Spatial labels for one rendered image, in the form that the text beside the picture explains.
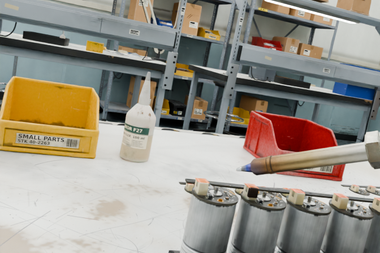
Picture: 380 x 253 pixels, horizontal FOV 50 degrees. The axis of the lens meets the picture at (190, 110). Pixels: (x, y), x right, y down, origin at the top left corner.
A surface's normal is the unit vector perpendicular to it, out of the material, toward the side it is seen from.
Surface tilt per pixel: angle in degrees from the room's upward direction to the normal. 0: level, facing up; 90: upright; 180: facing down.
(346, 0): 90
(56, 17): 90
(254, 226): 90
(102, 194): 0
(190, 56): 90
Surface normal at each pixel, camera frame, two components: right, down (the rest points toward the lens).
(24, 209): 0.19, -0.97
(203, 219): -0.32, 0.08
